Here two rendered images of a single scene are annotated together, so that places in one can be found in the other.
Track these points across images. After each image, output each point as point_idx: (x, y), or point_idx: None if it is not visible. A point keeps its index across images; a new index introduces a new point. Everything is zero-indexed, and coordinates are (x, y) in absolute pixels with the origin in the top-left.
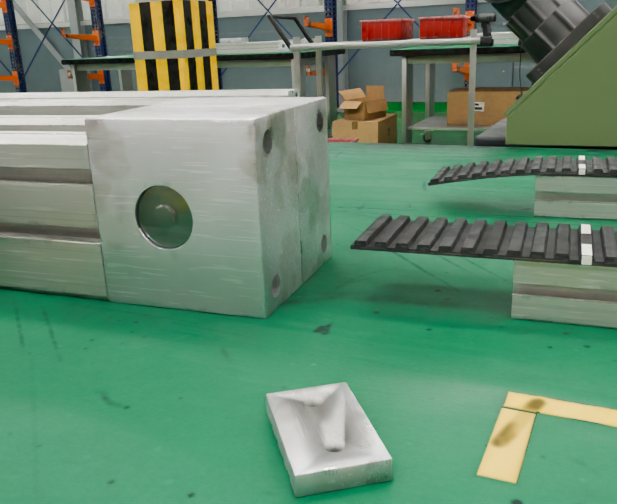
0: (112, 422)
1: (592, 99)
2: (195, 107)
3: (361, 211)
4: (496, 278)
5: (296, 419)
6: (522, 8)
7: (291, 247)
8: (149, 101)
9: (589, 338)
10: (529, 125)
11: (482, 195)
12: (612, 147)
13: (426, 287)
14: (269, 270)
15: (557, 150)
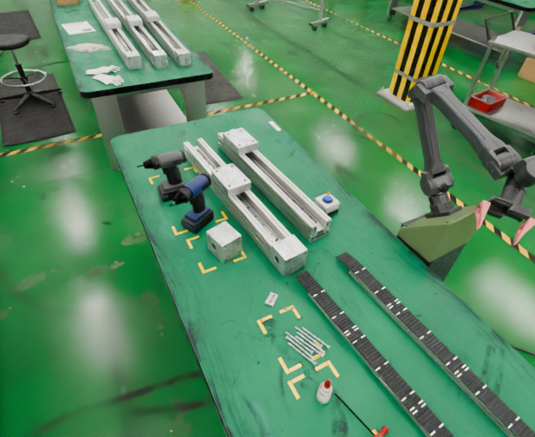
0: (257, 285)
1: (417, 240)
2: (287, 245)
3: (325, 252)
4: None
5: (270, 296)
6: (431, 198)
7: (291, 269)
8: (299, 214)
9: (310, 303)
10: (403, 235)
11: None
12: None
13: None
14: (285, 272)
15: (402, 246)
